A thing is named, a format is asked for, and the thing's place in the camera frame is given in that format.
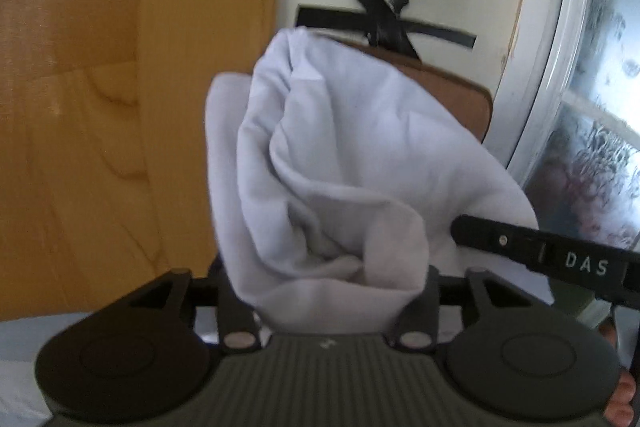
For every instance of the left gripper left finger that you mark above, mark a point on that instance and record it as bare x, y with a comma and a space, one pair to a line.
236, 323

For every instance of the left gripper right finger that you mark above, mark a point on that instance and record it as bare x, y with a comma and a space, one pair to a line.
417, 324

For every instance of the white small garment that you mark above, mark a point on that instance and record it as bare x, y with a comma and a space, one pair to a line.
334, 179

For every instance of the person's right hand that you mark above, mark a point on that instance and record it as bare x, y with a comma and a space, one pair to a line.
619, 411

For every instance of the brown cushion mat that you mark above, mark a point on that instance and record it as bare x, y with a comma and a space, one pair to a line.
470, 103

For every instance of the blue grey striped bedsheet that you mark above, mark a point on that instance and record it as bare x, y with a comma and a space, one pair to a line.
120, 367

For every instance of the black tape cross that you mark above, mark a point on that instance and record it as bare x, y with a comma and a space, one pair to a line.
381, 23

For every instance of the wood pattern board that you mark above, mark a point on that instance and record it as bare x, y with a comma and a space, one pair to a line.
103, 169

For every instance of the white window frame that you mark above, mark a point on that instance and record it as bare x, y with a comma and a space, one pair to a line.
566, 121

